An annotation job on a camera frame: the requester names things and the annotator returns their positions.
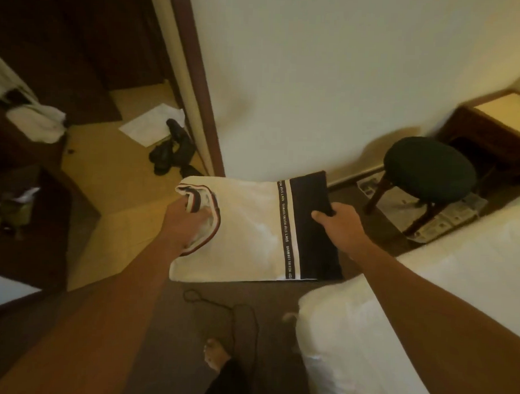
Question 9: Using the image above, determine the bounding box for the person's left hand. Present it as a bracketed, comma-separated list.
[156, 193, 214, 260]

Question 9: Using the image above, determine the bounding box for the person's right hand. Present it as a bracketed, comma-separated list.
[309, 202, 377, 261]

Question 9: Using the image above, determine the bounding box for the white and black t-shirt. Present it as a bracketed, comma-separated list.
[168, 164, 349, 289]

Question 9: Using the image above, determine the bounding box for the person's right forearm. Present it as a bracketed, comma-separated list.
[347, 244, 520, 394]

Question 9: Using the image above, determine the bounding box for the person's left forearm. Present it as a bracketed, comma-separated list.
[0, 241, 187, 394]

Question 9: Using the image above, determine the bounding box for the person's left leg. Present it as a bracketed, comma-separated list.
[200, 336, 256, 394]

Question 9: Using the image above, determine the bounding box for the black shoe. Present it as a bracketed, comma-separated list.
[147, 138, 178, 178]
[164, 117, 199, 170]
[179, 162, 204, 180]

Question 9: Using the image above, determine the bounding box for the white bed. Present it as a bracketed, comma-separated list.
[292, 181, 520, 394]

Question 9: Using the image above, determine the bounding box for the black round stool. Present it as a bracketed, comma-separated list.
[363, 134, 481, 239]

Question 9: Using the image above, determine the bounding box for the white floor towel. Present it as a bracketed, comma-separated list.
[118, 102, 189, 151]

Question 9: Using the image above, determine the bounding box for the white red packet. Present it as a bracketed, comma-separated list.
[0, 186, 42, 239]

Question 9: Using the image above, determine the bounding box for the wooden nightstand with remote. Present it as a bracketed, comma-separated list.
[435, 86, 520, 175]

